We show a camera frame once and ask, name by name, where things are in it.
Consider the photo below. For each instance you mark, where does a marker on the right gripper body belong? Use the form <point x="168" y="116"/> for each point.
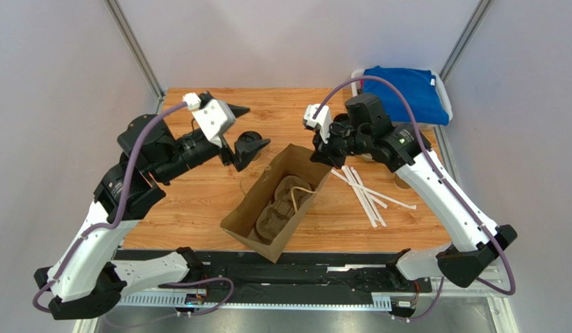
<point x="327" y="153"/>

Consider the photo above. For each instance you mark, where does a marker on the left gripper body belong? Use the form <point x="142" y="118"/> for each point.
<point x="194" y="155"/>

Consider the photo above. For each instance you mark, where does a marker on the brown paper coffee cup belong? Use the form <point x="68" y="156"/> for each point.
<point x="256" y="157"/>

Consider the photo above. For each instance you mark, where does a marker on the brown paper bag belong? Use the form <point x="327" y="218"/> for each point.
<point x="291" y="161"/>

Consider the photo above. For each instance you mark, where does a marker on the black plastic cup lid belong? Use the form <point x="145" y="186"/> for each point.
<point x="248" y="140"/>

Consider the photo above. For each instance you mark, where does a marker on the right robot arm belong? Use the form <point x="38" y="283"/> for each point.
<point x="476" y="240"/>

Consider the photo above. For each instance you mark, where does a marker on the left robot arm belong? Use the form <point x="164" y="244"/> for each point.
<point x="87" y="281"/>

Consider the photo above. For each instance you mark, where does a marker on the white wrapped straw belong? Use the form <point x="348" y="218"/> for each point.
<point x="352" y="175"/>
<point x="369" y="192"/>
<point x="365" y="207"/>

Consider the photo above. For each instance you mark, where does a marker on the white plastic basket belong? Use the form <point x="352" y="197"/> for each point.
<point x="445" y="97"/>

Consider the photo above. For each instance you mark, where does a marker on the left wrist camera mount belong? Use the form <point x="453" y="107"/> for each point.
<point x="213" y="116"/>

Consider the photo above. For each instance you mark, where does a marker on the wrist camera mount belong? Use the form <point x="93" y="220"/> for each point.
<point x="319" y="120"/>
<point x="213" y="116"/>

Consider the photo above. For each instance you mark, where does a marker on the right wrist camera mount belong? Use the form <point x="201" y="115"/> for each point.
<point x="319" y="120"/>

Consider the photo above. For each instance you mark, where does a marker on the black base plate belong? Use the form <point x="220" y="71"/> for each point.
<point x="299" y="278"/>

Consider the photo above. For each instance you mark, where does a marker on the aluminium frame rail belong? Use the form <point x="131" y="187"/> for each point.
<point x="215" y="293"/>

